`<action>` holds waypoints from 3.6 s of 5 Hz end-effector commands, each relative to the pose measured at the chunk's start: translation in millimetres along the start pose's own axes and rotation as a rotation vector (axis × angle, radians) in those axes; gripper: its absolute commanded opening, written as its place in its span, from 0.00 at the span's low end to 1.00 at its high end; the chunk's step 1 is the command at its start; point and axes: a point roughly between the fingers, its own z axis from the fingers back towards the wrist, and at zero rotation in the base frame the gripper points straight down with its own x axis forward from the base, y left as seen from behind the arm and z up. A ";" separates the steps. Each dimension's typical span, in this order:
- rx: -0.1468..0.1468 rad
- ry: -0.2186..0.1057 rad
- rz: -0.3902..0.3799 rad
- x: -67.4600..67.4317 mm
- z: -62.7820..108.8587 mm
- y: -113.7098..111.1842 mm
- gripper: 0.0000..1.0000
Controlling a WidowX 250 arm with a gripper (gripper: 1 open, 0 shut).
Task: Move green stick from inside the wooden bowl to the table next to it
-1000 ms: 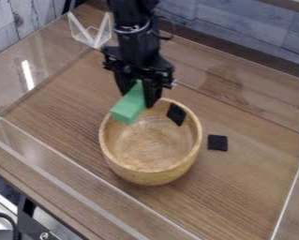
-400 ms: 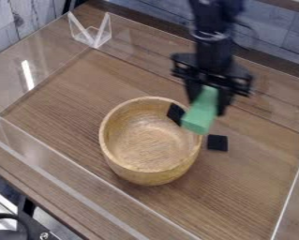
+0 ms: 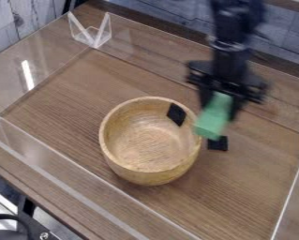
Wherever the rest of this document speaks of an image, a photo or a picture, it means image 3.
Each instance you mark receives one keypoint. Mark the clear acrylic corner bracket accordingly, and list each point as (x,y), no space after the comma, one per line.
(90,36)

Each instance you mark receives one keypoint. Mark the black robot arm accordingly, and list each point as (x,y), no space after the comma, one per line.
(236,18)

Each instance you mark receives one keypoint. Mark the black square pad on table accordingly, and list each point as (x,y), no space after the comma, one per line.
(219,144)

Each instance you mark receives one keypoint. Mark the black square pad in bowl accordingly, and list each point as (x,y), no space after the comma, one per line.
(176,114)

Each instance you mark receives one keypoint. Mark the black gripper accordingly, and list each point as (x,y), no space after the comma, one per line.
(225,74)

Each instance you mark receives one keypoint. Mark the black metal table frame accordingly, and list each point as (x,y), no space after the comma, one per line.
(21,227)

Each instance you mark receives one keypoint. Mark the wooden bowl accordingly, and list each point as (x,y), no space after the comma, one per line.
(147,150)

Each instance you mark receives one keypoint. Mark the green rectangular stick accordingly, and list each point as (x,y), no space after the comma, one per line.
(213,117)

